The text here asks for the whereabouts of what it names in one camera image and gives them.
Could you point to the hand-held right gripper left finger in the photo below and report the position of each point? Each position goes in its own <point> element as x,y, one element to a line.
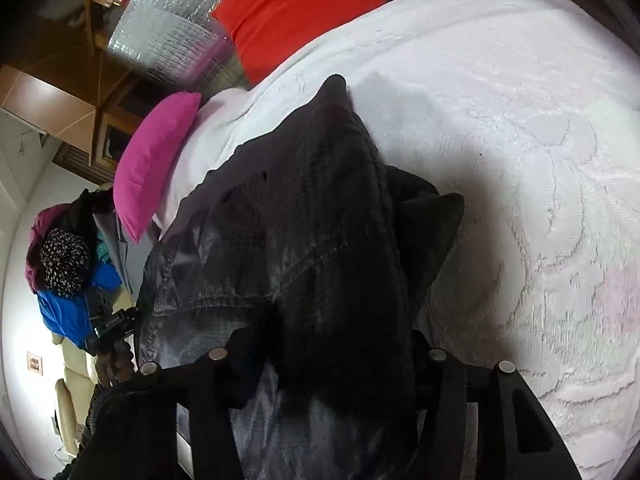
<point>215,385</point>

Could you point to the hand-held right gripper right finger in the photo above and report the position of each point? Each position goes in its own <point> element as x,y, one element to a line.
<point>450,390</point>

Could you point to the black quilted jacket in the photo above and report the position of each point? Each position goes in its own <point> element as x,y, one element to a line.
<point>310,210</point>

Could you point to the person's left forearm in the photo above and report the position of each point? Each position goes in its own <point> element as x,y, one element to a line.
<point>120,425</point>

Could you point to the person's left hand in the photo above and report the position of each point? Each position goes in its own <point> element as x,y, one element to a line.
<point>115,365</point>

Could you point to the blue jacket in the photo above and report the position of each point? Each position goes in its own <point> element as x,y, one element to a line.
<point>65,315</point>

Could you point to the grey coat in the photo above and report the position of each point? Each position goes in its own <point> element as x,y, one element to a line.
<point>120,255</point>

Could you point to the teal garment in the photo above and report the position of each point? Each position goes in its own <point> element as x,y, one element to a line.
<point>105,252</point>

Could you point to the black white dotted garment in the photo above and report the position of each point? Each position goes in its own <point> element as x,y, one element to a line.
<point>65,260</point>

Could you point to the cream sofa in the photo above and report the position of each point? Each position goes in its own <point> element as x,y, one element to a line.
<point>70,405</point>

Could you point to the magenta garment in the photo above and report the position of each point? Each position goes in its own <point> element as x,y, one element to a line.
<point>37,240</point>

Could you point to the pink pillow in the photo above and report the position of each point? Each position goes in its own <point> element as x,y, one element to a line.
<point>150,170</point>

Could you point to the wooden cabinet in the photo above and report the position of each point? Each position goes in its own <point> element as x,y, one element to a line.
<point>50,90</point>

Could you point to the white textured blanket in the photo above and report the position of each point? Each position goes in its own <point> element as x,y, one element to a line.
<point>500,135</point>

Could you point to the red pillow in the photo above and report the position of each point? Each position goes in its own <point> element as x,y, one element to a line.
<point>290,10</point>

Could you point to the small wall picture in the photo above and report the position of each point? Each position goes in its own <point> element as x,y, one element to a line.
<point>35,362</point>

